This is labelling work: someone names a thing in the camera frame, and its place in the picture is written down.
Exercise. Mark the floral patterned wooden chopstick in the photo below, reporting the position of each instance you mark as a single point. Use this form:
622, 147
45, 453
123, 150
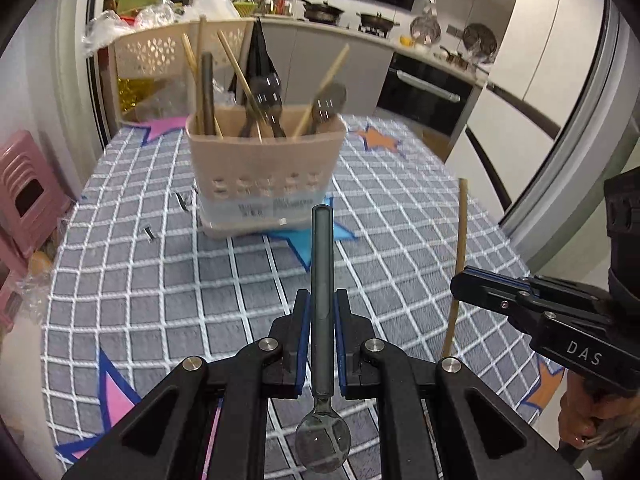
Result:
190, 56

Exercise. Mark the black chair back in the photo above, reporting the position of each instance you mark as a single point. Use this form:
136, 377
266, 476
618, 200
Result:
259, 71

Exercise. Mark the plain wooden chopstick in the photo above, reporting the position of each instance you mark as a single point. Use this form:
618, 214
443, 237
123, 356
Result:
252, 105
199, 74
460, 263
326, 80

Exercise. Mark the dark-handled steel utensil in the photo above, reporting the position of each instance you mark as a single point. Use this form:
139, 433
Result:
208, 109

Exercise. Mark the pink plastic stool stack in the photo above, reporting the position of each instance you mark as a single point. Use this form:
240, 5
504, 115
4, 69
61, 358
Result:
32, 199

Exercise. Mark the black wok with lid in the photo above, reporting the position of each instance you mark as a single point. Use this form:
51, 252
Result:
321, 13

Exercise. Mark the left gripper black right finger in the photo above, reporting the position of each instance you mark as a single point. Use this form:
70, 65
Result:
437, 420

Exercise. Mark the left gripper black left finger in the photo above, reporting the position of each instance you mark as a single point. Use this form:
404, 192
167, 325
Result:
207, 419

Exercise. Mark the white refrigerator with magnets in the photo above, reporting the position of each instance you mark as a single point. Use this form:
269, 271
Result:
551, 122

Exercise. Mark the grey checked star tablecloth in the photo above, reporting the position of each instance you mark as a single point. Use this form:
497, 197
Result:
137, 285

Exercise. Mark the beige flower-pattern storage cart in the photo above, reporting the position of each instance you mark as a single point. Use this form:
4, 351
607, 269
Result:
146, 61

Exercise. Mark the black built-in oven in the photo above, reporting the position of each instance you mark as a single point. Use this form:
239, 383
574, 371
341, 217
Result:
424, 94

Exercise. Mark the dark pot on stove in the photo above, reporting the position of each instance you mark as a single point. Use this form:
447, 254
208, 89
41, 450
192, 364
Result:
376, 24

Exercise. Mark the dark-handled steel spoon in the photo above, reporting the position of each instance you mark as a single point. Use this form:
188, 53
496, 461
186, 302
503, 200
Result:
265, 105
322, 438
330, 102

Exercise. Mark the person's right hand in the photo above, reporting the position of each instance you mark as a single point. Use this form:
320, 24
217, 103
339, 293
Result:
579, 411

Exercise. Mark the beige utensil holder basket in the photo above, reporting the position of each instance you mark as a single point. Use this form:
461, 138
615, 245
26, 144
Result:
260, 183

